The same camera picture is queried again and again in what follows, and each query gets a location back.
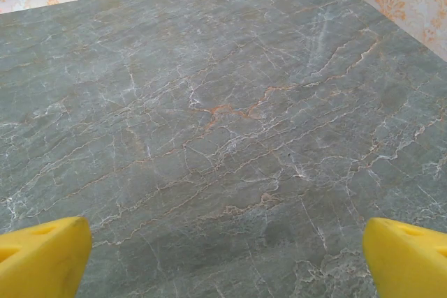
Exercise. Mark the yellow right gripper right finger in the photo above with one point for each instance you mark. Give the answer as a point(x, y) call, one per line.
point(405, 259)

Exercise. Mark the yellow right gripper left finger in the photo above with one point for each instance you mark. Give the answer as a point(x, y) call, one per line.
point(38, 256)

